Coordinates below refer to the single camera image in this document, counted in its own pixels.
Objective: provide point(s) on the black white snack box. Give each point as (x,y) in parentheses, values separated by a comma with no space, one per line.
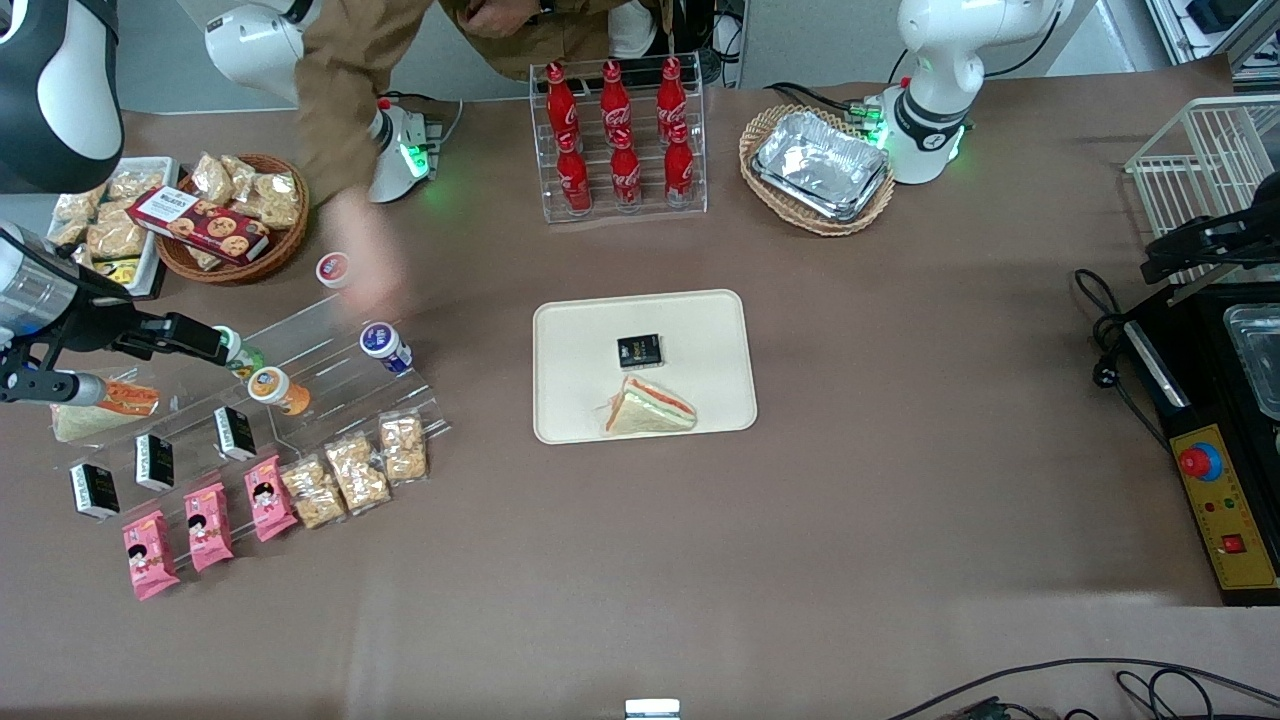
(155,462)
(95,490)
(235,433)

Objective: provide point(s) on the clear acrylic bottle rack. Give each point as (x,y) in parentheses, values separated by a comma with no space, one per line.
(645,205)

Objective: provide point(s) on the aluminium frame rack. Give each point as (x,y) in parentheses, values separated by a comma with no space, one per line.
(1215,35)

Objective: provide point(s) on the clear acrylic stepped stand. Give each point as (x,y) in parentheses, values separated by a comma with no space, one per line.
(330,400)

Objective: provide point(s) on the black sealing machine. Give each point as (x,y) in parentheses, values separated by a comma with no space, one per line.
(1200,400)

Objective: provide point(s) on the clear bag of brown snacks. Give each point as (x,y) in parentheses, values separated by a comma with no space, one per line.
(240,170)
(118,240)
(135,185)
(78,207)
(68,235)
(212,178)
(277,200)

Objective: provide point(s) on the yellow control panel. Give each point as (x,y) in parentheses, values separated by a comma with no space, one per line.
(1235,510)

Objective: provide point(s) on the red emergency stop button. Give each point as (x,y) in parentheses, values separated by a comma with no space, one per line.
(1200,461)

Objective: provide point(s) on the wrapped triangle sandwich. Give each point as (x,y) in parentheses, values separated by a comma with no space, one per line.
(650,410)
(95,420)

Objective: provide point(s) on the white rectangular snack tray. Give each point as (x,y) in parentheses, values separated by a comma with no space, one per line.
(155,175)

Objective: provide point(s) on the person hand with watch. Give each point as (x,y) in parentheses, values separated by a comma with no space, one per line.
(505,15)

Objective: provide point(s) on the red cola bottle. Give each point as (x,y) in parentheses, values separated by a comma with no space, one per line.
(679,165)
(671,97)
(626,172)
(560,100)
(574,175)
(615,100)

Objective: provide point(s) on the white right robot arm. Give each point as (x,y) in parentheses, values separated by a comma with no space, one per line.
(80,90)

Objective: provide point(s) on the person torso brown jacket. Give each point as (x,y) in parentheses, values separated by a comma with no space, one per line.
(590,40)

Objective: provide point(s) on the red gum bottle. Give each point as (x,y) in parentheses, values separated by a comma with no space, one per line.
(332,268)

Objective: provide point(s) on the orange gum bottle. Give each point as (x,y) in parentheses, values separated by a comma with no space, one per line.
(275,388)

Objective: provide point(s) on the blurred person hand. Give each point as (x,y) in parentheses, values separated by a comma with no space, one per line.
(365,255)

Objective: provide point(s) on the beige plastic tray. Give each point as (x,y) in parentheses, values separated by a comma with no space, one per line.
(700,340)

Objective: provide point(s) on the metal tray in machine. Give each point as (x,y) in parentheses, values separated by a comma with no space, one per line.
(1260,360)

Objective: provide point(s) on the brown wicker basket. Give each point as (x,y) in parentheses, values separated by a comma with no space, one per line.
(285,245)

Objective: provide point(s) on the pink snack pack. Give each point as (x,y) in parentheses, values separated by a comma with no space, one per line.
(208,527)
(150,555)
(270,498)

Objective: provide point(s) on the blue gum bottle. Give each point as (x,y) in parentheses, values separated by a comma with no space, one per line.
(385,346)

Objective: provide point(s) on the yellow snack pack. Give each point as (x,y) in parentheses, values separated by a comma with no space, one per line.
(120,271)

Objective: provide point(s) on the green gum bottle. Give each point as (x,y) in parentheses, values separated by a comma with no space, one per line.
(243,355)

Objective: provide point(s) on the small white device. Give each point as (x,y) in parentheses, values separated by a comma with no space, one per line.
(652,710)

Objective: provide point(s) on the dark red cookie box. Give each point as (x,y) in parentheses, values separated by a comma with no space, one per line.
(200,225)

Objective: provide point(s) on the clear bag of nut snacks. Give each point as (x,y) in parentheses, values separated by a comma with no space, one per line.
(357,473)
(404,447)
(313,492)

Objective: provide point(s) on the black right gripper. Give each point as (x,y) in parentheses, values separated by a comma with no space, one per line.
(103,325)

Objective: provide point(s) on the light wicker basket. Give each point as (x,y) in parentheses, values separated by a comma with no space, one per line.
(760,130)

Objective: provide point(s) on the small black box gold print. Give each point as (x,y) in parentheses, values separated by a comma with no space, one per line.
(640,351)

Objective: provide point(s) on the aluminium foil tray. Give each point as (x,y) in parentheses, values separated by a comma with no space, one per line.
(860,208)
(822,158)

